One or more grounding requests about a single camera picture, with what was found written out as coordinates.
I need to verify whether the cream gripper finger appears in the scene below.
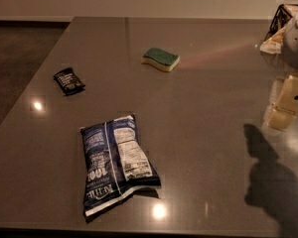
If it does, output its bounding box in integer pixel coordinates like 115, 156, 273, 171
263, 77, 284, 125
267, 74, 298, 131

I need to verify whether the blue chip bag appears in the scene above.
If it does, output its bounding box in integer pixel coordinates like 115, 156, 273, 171
80, 114, 161, 217

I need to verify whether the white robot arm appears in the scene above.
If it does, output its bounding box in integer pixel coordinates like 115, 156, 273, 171
260, 4, 298, 131

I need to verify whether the green yellow sponge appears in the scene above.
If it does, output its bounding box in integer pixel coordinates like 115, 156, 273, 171
141, 48, 180, 72

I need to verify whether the small black snack packet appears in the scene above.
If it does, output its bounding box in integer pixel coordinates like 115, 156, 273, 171
53, 67, 85, 95

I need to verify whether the black wire basket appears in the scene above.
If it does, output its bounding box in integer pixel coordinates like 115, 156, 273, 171
260, 4, 298, 55

